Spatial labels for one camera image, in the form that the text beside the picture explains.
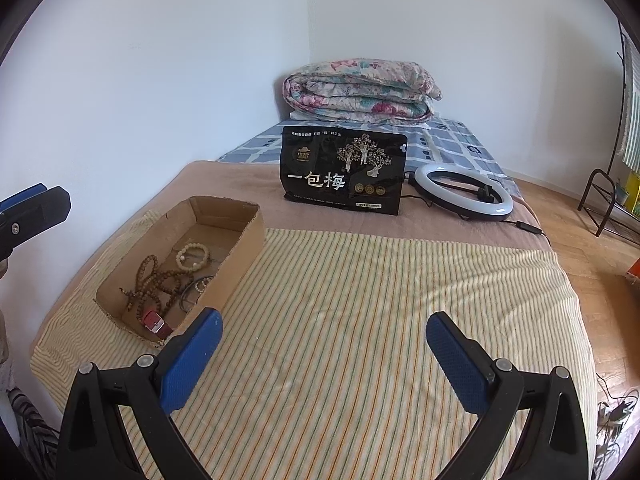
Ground black ring light cable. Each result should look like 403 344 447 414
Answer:
500 217 553 248

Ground blue checked bed sheet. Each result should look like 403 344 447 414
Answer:
217 117 521 196

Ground black metal rack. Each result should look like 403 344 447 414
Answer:
577 20 640 247

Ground striped hanging towel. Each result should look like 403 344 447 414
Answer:
617 35 640 171

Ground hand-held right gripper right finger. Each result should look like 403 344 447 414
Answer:
425 311 591 480

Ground pale bead bracelet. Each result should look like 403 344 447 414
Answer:
176 243 210 271

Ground folded floral quilt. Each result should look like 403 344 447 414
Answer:
282 59 443 123

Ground zebra print cloth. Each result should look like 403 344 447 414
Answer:
7 387 63 463

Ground striped cloth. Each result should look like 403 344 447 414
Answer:
30 210 598 480

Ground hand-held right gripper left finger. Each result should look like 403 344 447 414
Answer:
57 308 224 480

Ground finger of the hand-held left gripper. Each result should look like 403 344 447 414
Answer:
0 183 48 211
0 186 72 257

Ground floor cables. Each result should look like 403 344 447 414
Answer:
597 390 640 461

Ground yellow box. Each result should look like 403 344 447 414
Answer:
620 172 640 217

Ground brown wooden bead necklace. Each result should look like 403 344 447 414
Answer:
120 254 201 328

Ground dark bangle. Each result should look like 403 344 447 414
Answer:
179 275 217 312

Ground brown blanket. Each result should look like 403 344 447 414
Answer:
180 160 553 261

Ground black snack bag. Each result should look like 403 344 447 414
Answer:
280 126 408 216

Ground cardboard box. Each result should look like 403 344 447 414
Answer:
95 196 266 343

